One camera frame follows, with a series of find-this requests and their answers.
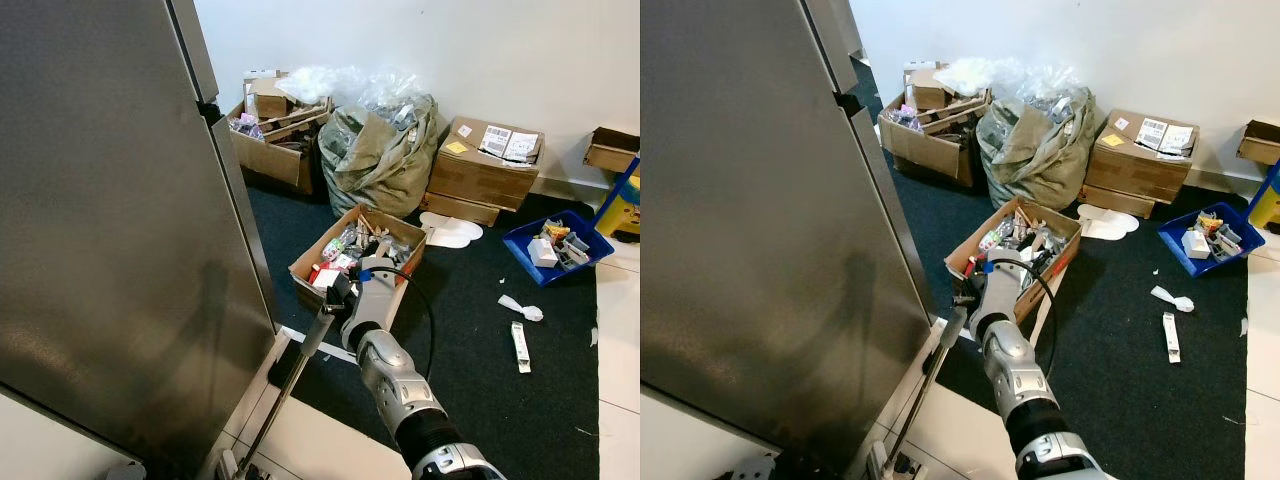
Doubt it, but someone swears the long white strip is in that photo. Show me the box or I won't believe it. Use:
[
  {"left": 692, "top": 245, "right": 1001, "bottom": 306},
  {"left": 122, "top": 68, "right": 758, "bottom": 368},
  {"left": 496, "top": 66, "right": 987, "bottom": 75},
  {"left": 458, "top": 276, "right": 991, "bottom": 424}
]
[
  {"left": 930, "top": 318, "right": 986, "bottom": 351},
  {"left": 278, "top": 325, "right": 359, "bottom": 366}
]

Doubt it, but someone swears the open cardboard box of clutter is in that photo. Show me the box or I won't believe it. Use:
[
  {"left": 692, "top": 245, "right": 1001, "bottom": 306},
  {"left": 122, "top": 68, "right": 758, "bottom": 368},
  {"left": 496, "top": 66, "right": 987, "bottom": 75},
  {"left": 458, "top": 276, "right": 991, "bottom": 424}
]
[
  {"left": 943, "top": 197, "right": 1084, "bottom": 321},
  {"left": 288, "top": 203, "right": 429, "bottom": 311}
]

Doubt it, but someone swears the olive woven sack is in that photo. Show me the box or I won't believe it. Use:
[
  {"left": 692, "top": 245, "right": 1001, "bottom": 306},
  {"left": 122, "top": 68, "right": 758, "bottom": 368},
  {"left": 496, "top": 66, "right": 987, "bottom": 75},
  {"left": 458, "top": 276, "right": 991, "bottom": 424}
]
[
  {"left": 318, "top": 95, "right": 441, "bottom": 221},
  {"left": 975, "top": 88, "right": 1098, "bottom": 211}
]

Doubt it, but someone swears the flat cardboard box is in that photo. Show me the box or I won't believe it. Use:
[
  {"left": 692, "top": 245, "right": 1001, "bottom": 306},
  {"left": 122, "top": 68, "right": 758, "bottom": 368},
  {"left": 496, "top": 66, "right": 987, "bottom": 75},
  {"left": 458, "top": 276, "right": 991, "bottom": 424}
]
[
  {"left": 1078, "top": 183, "right": 1159, "bottom": 221},
  {"left": 420, "top": 190, "right": 506, "bottom": 228}
]

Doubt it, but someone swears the large open cardboard box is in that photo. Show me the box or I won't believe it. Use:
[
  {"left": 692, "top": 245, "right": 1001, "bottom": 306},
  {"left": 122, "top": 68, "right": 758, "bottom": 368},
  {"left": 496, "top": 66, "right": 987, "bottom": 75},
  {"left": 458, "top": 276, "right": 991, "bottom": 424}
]
[
  {"left": 228, "top": 95, "right": 336, "bottom": 196},
  {"left": 878, "top": 88, "right": 991, "bottom": 189}
]

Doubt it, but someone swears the crumpled white tissue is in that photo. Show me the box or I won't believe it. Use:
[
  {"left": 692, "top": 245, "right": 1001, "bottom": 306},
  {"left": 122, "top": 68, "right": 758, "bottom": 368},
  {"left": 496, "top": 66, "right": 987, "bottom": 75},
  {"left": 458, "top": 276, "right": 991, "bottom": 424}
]
[
  {"left": 1150, "top": 285, "right": 1196, "bottom": 313},
  {"left": 497, "top": 294, "right": 546, "bottom": 323}
]

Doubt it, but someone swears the sealed cardboard box with labels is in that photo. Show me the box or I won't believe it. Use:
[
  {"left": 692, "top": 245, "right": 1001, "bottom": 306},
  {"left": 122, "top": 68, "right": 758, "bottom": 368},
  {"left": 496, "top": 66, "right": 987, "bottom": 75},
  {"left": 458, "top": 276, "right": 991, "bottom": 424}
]
[
  {"left": 1085, "top": 108, "right": 1201, "bottom": 204},
  {"left": 428, "top": 115, "right": 546, "bottom": 211}
]

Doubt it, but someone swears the clear plastic bag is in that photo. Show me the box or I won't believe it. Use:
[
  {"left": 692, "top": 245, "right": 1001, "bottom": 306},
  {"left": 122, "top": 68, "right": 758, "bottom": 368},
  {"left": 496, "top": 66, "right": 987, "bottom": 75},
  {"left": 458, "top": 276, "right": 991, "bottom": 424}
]
[
  {"left": 935, "top": 57, "right": 1086, "bottom": 121},
  {"left": 275, "top": 65, "right": 426, "bottom": 126}
]

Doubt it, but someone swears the small closed cardboard box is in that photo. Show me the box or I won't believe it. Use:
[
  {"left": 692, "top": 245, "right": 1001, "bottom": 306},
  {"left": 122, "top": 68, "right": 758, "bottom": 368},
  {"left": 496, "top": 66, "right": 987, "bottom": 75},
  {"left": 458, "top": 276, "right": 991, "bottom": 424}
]
[
  {"left": 905, "top": 68, "right": 956, "bottom": 113},
  {"left": 245, "top": 75, "right": 301, "bottom": 119}
]

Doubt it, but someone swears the steel fridge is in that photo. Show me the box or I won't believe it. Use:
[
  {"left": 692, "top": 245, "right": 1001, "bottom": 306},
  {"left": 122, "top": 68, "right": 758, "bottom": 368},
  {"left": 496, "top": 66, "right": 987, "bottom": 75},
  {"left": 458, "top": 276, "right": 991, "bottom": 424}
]
[
  {"left": 0, "top": 0, "right": 281, "bottom": 476},
  {"left": 640, "top": 0, "right": 936, "bottom": 471}
]

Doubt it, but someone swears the small open cardboard box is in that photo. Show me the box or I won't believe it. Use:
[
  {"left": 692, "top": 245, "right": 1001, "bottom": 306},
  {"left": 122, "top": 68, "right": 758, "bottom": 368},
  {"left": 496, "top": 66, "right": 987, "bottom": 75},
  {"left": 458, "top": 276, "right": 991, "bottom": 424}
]
[
  {"left": 1237, "top": 120, "right": 1280, "bottom": 166},
  {"left": 583, "top": 127, "right": 641, "bottom": 173}
]

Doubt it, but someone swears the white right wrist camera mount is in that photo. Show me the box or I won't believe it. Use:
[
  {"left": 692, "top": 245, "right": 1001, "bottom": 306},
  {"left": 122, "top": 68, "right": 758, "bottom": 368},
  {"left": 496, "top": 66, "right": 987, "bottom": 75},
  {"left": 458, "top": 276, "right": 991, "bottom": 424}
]
[
  {"left": 980, "top": 250, "right": 1026, "bottom": 321},
  {"left": 352, "top": 257, "right": 398, "bottom": 326}
]

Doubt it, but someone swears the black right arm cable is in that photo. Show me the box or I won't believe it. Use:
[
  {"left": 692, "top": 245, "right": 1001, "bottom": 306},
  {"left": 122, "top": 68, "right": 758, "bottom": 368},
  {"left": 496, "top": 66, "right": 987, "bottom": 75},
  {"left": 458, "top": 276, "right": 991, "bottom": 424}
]
[
  {"left": 1015, "top": 258, "right": 1059, "bottom": 379},
  {"left": 385, "top": 265, "right": 437, "bottom": 379}
]

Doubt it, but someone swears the blue long-handled dustpan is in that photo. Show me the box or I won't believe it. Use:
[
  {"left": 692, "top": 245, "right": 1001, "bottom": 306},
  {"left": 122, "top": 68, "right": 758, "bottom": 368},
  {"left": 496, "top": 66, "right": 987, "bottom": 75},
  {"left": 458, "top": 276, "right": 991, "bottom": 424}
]
[
  {"left": 1158, "top": 160, "right": 1280, "bottom": 278},
  {"left": 500, "top": 155, "right": 641, "bottom": 288}
]

